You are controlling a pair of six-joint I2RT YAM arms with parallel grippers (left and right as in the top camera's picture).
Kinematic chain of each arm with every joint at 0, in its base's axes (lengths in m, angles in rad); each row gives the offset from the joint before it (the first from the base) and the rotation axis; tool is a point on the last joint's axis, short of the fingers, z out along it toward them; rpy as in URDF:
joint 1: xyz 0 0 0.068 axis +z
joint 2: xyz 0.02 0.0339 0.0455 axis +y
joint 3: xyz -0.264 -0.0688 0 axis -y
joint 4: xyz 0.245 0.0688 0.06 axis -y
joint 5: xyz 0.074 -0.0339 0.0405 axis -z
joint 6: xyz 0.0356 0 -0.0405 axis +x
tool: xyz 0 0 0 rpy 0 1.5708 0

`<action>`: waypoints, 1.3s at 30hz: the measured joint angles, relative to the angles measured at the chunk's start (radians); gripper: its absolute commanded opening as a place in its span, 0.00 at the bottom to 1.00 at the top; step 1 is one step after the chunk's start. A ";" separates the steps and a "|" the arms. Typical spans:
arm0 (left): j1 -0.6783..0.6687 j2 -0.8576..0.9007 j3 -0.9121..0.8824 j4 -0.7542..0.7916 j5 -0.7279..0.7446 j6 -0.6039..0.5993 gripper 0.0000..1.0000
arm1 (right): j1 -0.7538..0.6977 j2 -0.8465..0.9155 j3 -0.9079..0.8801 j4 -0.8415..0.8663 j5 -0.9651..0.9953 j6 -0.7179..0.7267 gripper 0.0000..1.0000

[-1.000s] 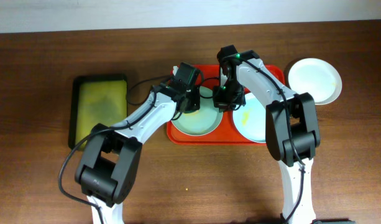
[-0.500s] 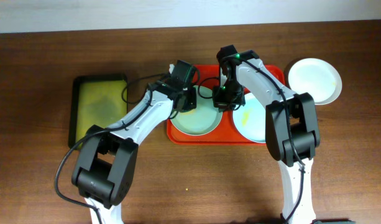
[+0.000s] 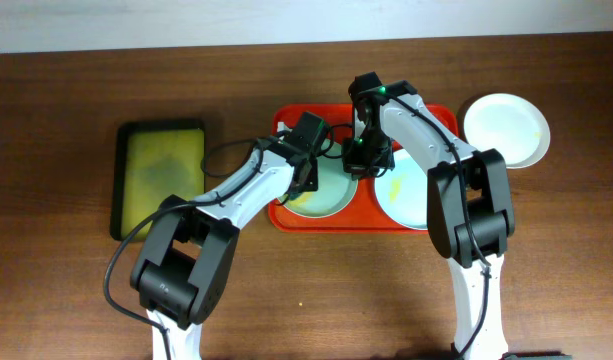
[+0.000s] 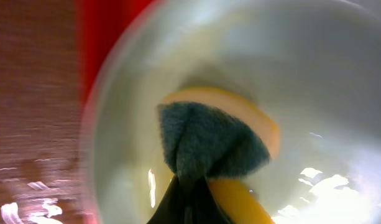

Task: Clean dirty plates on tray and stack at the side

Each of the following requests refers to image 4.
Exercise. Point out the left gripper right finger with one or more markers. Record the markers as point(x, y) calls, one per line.
point(203, 207)

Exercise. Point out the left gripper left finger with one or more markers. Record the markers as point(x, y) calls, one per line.
point(174, 208)

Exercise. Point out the green and yellow sponge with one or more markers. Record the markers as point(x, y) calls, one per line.
point(220, 136)

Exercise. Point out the red plastic tray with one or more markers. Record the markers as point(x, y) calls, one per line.
point(99, 24)

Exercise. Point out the mint green plate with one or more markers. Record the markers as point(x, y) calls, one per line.
point(314, 67)

